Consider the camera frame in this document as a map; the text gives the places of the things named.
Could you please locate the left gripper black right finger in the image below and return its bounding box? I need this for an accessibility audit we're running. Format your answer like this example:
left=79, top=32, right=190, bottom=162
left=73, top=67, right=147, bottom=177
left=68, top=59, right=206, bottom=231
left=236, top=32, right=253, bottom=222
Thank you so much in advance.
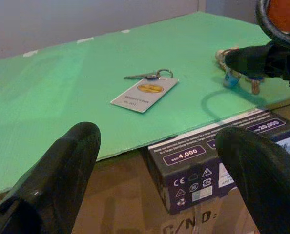
left=215, top=126, right=290, bottom=234

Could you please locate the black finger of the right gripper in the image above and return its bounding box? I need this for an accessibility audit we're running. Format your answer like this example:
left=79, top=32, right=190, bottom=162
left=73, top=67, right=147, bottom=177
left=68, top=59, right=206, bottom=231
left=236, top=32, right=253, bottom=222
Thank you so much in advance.
left=224, top=45, right=272, bottom=75

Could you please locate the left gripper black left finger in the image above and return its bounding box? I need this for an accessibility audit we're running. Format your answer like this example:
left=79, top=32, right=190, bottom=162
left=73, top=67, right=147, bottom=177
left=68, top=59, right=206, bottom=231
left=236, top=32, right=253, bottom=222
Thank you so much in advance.
left=0, top=121, right=101, bottom=234

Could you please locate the orange container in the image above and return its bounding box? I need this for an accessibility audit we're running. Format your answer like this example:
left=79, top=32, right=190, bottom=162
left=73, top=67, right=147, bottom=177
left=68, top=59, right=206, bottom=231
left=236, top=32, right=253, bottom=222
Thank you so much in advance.
left=267, top=0, right=290, bottom=32

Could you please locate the brown cardboard box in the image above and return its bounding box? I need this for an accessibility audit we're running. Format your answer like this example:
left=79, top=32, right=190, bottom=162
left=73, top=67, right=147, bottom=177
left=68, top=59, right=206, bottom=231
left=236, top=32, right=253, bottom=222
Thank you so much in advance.
left=0, top=97, right=290, bottom=234

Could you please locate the black printed product box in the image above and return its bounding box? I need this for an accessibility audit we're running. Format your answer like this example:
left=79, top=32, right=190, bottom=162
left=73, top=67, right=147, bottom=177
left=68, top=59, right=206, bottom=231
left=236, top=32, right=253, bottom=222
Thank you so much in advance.
left=145, top=109, right=290, bottom=215

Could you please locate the key with grey card tag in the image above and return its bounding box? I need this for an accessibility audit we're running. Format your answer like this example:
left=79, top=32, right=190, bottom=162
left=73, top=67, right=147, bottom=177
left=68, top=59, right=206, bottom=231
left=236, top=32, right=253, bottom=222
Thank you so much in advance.
left=110, top=69, right=179, bottom=114

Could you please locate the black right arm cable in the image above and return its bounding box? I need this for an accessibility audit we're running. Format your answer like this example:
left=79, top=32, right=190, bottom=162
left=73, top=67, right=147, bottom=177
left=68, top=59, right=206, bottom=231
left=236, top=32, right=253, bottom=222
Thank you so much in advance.
left=254, top=0, right=290, bottom=49

